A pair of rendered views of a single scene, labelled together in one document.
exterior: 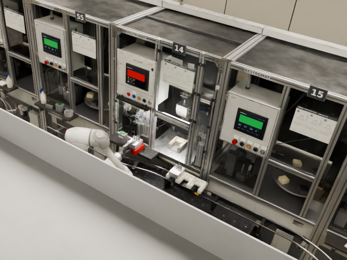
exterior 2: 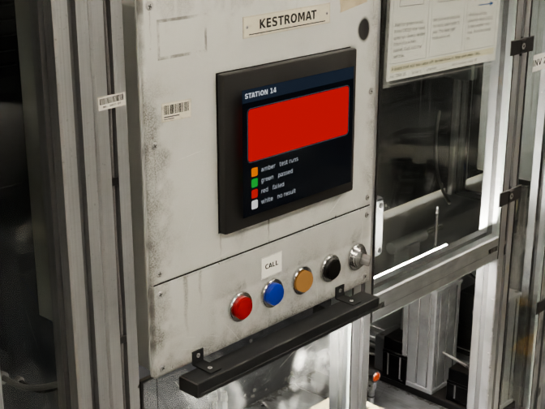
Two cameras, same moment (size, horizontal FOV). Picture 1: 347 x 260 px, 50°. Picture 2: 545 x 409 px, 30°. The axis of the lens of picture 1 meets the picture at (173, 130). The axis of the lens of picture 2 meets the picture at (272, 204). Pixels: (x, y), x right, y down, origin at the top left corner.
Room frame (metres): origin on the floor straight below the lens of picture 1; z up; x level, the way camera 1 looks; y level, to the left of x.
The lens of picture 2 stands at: (2.67, 1.61, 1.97)
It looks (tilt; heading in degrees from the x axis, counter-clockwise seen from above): 19 degrees down; 285
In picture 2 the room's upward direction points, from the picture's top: straight up
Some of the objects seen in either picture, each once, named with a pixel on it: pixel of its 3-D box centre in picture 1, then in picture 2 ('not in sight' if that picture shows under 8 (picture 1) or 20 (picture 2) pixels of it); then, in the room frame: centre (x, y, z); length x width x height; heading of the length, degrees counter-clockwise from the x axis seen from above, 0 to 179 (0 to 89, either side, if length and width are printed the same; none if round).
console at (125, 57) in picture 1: (142, 74); (211, 145); (3.09, 0.34, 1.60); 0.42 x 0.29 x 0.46; 62
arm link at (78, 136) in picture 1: (80, 167); not in sight; (2.24, 0.71, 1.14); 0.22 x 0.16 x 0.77; 89
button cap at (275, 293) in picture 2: not in sight; (272, 293); (2.99, 0.40, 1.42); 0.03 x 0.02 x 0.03; 62
